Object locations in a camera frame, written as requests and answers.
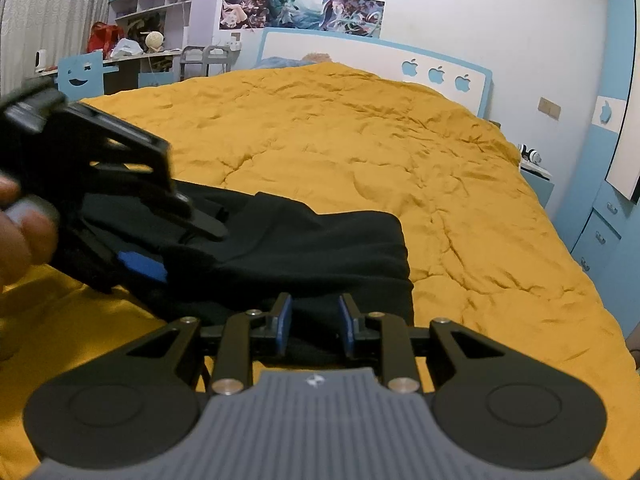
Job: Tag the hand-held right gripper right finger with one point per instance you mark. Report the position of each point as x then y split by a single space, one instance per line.
346 327

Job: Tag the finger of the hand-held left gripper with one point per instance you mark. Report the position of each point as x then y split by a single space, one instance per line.
200 220
142 265

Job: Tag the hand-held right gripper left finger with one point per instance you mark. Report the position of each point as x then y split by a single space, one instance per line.
283 325

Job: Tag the black pants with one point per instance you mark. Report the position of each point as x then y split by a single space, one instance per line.
325 255

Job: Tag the person's left hand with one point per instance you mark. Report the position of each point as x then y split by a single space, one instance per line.
25 245

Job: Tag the blue smiley chair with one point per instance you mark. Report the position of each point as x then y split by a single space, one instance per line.
80 75

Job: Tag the white desk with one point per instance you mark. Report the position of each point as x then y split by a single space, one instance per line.
125 72

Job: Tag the small white device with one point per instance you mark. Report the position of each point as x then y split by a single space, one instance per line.
41 60

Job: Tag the red bag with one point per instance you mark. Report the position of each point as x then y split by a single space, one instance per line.
102 40

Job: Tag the blue desk drawer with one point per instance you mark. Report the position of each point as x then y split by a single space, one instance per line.
156 80

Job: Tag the white plastic bag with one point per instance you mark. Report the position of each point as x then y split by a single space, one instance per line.
127 49

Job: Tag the grey patterned curtain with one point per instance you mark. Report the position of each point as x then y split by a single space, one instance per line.
50 15

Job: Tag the white globe lamp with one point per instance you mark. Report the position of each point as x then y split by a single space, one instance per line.
154 41

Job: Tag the grey chair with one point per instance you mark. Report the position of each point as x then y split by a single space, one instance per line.
192 62
219 59

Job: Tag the blue pillow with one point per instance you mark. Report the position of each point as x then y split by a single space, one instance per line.
280 62

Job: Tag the yellow quilted blanket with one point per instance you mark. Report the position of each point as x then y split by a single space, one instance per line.
380 150

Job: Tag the white blue bed headboard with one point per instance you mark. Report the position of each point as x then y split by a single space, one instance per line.
360 50

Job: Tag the blue nightstand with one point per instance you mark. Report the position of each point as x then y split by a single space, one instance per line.
537 190

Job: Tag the black white headphones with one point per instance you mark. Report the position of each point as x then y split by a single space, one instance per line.
529 154

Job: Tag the blue white wardrobe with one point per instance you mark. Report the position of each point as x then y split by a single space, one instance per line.
590 240

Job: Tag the white board black edge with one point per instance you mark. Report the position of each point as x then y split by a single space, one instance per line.
627 150

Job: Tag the colourful wall poster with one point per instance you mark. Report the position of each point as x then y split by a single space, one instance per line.
300 12

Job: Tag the beige wall switch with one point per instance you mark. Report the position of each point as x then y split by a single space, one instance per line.
549 108

